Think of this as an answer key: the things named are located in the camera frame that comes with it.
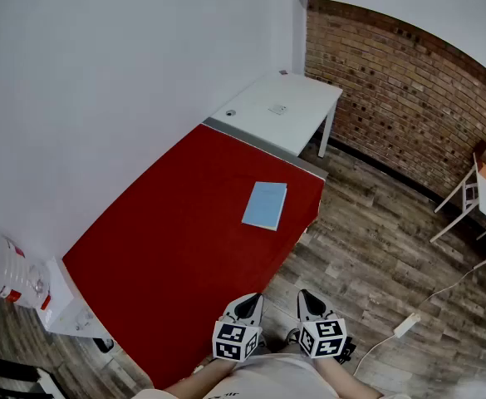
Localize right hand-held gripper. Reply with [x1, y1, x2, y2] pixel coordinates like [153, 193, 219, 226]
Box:
[297, 288, 349, 360]

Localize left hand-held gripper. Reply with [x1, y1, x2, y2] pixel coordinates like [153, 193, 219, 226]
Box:
[212, 292, 266, 364]

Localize light blue notebook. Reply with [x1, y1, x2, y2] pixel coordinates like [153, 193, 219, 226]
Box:
[241, 180, 288, 232]

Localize person's right forearm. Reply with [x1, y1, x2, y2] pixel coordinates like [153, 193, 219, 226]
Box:
[315, 354, 384, 399]

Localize person's left forearm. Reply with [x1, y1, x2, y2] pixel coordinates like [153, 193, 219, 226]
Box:
[163, 356, 236, 399]

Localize person's right shoe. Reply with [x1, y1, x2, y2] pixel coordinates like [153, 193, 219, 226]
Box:
[332, 336, 357, 366]

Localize person's white shirt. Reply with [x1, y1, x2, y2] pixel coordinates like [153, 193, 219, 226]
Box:
[132, 352, 412, 399]

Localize red table cover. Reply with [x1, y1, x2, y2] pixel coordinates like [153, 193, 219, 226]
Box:
[61, 123, 326, 390]

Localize white power strip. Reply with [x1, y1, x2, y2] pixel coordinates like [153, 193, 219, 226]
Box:
[392, 312, 422, 339]

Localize white chair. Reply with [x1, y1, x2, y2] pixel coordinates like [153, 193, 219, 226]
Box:
[429, 151, 483, 244]

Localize white jug stand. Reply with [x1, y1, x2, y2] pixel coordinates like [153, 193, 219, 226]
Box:
[34, 255, 111, 341]

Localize white desk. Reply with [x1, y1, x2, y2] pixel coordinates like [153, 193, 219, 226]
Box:
[209, 71, 344, 160]

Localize large clear water jug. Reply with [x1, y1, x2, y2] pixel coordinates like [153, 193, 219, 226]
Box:
[0, 222, 53, 312]

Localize black chair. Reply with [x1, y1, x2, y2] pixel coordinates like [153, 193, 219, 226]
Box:
[0, 349, 68, 399]

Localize white power strip cord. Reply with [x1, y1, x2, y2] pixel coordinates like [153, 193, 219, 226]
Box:
[351, 332, 397, 377]

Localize thin white cable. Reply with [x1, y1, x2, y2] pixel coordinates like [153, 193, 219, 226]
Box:
[416, 245, 486, 313]

